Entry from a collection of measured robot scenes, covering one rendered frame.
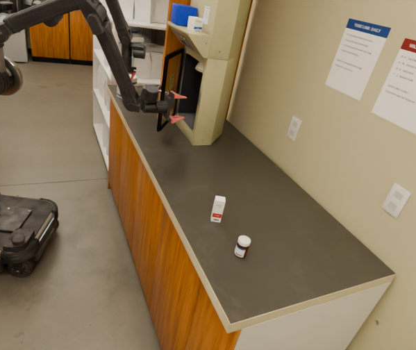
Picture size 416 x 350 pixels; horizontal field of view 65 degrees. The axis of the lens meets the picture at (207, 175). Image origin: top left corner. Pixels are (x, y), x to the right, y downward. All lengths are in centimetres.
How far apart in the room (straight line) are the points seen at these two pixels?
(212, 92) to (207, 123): 17
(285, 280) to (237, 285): 17
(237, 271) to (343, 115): 82
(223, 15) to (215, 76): 28
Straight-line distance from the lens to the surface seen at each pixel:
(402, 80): 138
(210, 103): 173
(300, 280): 117
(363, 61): 149
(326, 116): 159
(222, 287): 105
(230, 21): 166
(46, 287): 227
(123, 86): 147
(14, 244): 212
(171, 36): 196
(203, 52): 163
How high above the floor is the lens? 172
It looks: 30 degrees down
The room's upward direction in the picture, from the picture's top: 12 degrees clockwise
